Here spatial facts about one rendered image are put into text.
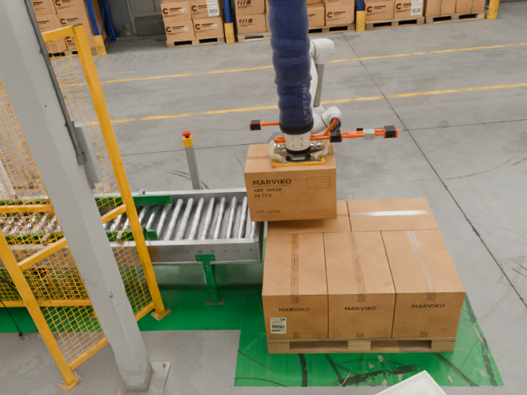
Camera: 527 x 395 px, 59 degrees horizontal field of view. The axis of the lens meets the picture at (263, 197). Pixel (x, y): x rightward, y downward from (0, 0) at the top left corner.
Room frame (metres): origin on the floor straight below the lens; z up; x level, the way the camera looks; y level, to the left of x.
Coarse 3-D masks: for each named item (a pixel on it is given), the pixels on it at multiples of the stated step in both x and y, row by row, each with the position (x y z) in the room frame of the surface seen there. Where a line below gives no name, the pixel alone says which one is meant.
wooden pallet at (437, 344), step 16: (272, 352) 2.02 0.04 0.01; (288, 352) 2.00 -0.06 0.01; (304, 352) 1.99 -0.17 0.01; (320, 352) 1.98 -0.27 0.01; (336, 352) 1.97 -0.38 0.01; (352, 352) 1.96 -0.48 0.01; (368, 352) 1.95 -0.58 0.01; (384, 352) 1.94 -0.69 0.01; (400, 352) 1.92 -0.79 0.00; (416, 352) 1.91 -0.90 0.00; (432, 352) 1.90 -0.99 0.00
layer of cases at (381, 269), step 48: (288, 240) 2.52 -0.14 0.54; (336, 240) 2.47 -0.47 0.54; (384, 240) 2.42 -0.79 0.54; (432, 240) 2.37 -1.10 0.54; (288, 288) 2.06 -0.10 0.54; (336, 288) 2.02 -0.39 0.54; (384, 288) 1.98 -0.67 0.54; (432, 288) 1.94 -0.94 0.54; (288, 336) 2.01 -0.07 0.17; (336, 336) 1.97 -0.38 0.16; (384, 336) 1.94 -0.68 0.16; (432, 336) 1.91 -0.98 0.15
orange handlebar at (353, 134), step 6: (342, 132) 2.76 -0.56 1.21; (348, 132) 2.74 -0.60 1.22; (354, 132) 2.73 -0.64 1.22; (360, 132) 2.74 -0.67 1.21; (378, 132) 2.69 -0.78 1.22; (276, 138) 2.80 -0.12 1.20; (282, 138) 2.80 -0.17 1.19; (312, 138) 2.74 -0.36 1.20; (318, 138) 2.73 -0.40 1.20; (324, 138) 2.73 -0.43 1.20; (354, 138) 2.70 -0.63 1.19
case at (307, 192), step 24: (264, 144) 3.00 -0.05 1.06; (264, 168) 2.66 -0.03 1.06; (288, 168) 2.62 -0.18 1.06; (312, 168) 2.59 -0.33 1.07; (264, 192) 2.61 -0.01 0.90; (288, 192) 2.59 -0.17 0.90; (312, 192) 2.57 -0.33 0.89; (264, 216) 2.61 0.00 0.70; (288, 216) 2.59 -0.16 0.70; (312, 216) 2.57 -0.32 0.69; (336, 216) 2.56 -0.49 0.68
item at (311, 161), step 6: (288, 156) 2.69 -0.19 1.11; (306, 156) 2.71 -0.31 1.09; (312, 156) 2.70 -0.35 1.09; (324, 156) 2.70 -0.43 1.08; (276, 162) 2.68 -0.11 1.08; (282, 162) 2.66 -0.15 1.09; (288, 162) 2.66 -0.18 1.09; (294, 162) 2.65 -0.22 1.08; (300, 162) 2.64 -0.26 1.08; (306, 162) 2.63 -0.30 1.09; (312, 162) 2.63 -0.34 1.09; (318, 162) 2.62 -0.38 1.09; (324, 162) 2.61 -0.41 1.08
